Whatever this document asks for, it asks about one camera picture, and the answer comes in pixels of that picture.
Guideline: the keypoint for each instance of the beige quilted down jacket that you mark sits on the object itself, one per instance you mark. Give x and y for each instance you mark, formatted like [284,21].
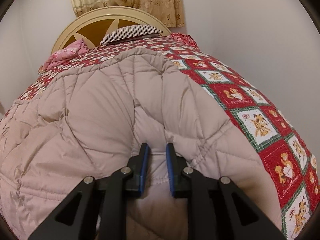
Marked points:
[90,121]

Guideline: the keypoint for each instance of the striped pillow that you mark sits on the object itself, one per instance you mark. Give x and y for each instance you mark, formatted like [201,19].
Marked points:
[130,32]

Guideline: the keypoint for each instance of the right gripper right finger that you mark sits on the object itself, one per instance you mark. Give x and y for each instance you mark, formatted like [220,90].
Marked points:
[216,208]

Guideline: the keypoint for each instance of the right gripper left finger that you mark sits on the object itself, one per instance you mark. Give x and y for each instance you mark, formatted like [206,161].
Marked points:
[96,208]

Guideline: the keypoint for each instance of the red teddy bear quilt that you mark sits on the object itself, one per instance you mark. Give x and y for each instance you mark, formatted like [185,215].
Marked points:
[285,157]

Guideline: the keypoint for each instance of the pink folded blanket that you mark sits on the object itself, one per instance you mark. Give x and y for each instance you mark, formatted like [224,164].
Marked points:
[59,57]

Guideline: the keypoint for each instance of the cream round wooden headboard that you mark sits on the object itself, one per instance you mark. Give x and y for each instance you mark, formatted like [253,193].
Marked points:
[94,25]

